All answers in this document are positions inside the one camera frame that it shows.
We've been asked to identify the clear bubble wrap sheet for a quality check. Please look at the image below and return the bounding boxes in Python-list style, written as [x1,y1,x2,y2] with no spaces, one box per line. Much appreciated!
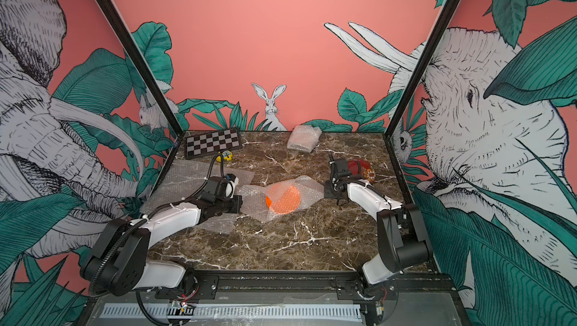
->
[141,159,239,234]

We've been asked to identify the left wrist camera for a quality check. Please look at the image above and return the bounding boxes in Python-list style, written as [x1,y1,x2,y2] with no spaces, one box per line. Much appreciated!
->
[225,174,239,198]

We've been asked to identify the black left frame post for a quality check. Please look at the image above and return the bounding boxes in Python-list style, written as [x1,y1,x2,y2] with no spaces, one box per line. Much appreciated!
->
[96,0,184,137]

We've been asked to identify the pink bubble bundle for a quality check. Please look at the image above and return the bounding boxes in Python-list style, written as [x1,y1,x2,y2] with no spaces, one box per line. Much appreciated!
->
[238,176,324,222]

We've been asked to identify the orange dinner plate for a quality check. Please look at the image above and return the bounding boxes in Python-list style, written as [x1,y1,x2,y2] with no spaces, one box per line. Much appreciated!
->
[265,184,301,215]

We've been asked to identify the black frame post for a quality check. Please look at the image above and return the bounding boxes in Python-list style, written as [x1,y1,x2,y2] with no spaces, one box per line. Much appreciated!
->
[96,0,184,137]
[385,0,461,140]

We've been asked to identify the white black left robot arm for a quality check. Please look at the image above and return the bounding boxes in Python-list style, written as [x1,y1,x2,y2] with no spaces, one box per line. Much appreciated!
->
[81,174,243,297]

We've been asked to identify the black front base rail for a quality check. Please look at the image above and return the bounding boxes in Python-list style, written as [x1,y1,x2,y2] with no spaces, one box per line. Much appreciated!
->
[95,269,456,303]

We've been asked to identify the small yellow toy block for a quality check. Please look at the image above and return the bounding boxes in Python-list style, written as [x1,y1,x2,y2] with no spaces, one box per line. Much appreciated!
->
[216,150,233,163]

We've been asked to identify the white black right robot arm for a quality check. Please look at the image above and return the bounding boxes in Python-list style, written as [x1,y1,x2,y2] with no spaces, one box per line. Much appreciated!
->
[324,155,434,285]

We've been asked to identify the red floral dinner plate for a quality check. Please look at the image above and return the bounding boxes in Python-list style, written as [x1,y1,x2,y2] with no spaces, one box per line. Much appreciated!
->
[347,159,376,184]

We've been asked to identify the right bubble wrapped plate bundle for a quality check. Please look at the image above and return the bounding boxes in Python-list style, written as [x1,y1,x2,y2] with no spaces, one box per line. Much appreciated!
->
[287,125,322,153]

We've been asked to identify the black right frame post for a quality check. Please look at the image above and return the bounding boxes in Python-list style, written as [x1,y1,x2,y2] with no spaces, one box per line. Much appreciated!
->
[385,0,461,140]

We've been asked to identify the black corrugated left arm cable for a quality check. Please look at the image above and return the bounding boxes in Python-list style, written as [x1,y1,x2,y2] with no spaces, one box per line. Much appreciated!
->
[87,154,226,298]

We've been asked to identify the black white chessboard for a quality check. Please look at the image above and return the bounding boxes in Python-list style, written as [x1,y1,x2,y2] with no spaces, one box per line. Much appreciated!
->
[185,129,242,159]

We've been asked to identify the white slotted cable duct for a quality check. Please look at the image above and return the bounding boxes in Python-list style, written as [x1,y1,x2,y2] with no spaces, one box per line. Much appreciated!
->
[98,303,363,322]

